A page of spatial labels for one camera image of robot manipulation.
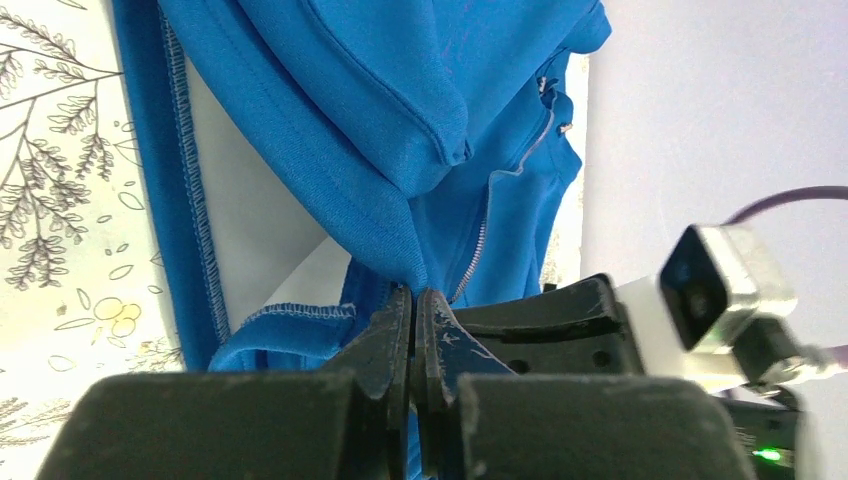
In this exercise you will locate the blue zip-up jacket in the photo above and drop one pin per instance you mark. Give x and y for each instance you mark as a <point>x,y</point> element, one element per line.
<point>423,136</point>

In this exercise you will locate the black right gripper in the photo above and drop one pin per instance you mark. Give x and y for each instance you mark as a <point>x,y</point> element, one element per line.
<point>771,432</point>

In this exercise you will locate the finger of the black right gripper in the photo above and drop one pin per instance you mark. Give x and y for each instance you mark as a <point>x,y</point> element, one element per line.
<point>579,329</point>

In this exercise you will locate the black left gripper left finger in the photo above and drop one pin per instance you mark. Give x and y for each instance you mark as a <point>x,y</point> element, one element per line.
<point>345,420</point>

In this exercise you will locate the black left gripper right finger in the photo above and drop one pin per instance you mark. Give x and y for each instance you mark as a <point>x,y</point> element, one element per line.
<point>571,426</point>

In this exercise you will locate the floral patterned table mat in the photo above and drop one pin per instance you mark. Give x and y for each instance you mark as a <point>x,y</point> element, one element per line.
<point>84,292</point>

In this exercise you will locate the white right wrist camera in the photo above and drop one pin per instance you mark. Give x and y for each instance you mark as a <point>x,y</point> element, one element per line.
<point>716,314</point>

